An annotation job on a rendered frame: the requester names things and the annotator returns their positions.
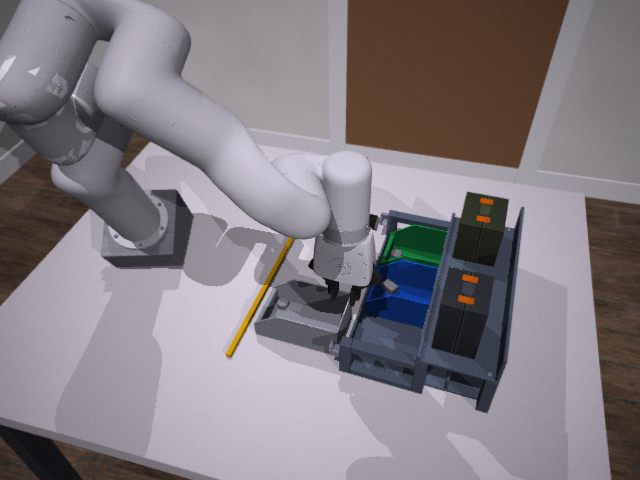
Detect yellow bar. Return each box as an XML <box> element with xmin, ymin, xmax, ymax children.
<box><xmin>226</xmin><ymin>237</ymin><xmax>294</xmax><ymax>358</ymax></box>

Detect green open bin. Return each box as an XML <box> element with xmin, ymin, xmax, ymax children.
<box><xmin>380</xmin><ymin>224</ymin><xmax>447</xmax><ymax>268</ymax></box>

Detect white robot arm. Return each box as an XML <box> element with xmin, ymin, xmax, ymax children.
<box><xmin>0</xmin><ymin>0</ymin><xmax>380</xmax><ymax>250</ymax></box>

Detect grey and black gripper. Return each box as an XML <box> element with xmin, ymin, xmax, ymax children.
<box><xmin>308</xmin><ymin>227</ymin><xmax>382</xmax><ymax>306</ymax></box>

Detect blue open bin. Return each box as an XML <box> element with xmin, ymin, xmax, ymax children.
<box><xmin>366</xmin><ymin>260</ymin><xmax>438</xmax><ymax>328</ymax></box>

